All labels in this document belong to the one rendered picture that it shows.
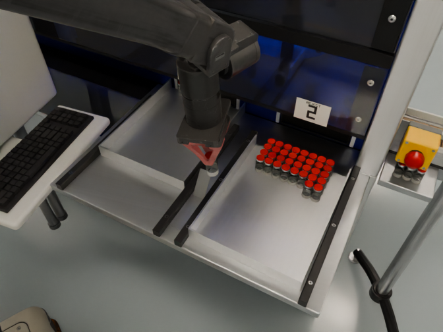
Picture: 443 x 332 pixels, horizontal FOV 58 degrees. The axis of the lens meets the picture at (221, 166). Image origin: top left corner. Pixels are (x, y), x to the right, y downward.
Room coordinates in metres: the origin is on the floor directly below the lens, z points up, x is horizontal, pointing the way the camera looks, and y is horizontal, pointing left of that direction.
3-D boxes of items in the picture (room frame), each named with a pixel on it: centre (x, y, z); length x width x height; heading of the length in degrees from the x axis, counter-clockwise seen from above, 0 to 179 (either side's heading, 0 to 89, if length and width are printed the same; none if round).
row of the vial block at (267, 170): (0.64, -0.17, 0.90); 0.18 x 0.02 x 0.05; 61
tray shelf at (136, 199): (0.68, 0.01, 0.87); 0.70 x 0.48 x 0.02; 62
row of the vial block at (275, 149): (0.68, -0.19, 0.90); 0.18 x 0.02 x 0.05; 61
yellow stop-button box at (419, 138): (0.65, -0.45, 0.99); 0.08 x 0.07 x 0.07; 152
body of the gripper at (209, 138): (0.48, 0.03, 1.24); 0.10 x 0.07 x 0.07; 167
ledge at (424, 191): (0.68, -0.48, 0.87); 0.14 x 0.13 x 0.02; 152
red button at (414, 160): (0.61, -0.43, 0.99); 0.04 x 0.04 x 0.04; 62
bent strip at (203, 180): (0.57, 0.07, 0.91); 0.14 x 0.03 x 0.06; 152
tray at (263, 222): (0.57, -0.12, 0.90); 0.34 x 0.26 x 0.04; 151
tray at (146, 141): (0.82, 0.12, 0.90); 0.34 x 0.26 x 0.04; 152
